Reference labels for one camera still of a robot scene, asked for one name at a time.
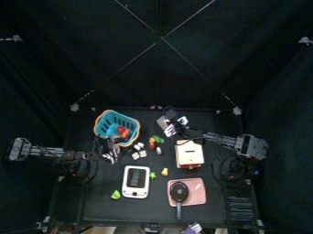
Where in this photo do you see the teal basket orange rim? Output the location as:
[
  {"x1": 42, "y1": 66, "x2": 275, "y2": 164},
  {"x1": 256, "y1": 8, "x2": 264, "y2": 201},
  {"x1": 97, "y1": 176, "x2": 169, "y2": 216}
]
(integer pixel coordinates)
[{"x1": 93, "y1": 109, "x2": 142, "y2": 147}]

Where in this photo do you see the wooden box red panel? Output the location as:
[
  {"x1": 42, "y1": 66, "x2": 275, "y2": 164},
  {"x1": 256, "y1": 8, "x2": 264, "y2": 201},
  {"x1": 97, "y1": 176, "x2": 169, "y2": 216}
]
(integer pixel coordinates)
[{"x1": 174, "y1": 139, "x2": 206, "y2": 169}]

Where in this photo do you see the white toy kitchen scale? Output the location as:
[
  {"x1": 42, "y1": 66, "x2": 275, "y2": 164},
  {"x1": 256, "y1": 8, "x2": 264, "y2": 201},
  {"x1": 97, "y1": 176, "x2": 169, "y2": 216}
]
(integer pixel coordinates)
[{"x1": 121, "y1": 165, "x2": 152, "y2": 199}]

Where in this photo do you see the black and white pot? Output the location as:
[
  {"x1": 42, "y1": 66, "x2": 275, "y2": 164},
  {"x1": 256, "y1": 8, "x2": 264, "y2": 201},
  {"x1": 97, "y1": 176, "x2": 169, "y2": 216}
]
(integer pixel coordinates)
[{"x1": 169, "y1": 181, "x2": 190, "y2": 221}]

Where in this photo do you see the pink tray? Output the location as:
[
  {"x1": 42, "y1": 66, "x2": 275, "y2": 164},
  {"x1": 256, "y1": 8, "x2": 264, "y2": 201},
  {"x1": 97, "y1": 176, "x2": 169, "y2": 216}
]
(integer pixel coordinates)
[{"x1": 166, "y1": 177, "x2": 208, "y2": 207}]

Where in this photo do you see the black board white text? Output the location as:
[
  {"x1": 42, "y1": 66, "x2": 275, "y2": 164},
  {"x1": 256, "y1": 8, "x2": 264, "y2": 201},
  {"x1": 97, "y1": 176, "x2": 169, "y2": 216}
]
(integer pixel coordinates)
[{"x1": 225, "y1": 195, "x2": 257, "y2": 223}]

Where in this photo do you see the purple white packet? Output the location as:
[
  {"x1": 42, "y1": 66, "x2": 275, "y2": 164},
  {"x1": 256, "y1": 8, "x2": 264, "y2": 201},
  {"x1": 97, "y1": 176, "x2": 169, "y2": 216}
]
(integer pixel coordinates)
[{"x1": 181, "y1": 222, "x2": 205, "y2": 234}]

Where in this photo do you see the thin white cord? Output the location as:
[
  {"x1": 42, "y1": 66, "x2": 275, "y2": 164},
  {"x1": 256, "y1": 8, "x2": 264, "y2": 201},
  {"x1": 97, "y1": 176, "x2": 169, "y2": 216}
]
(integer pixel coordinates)
[
  {"x1": 114, "y1": 0, "x2": 242, "y2": 110},
  {"x1": 74, "y1": 0, "x2": 217, "y2": 107}
]

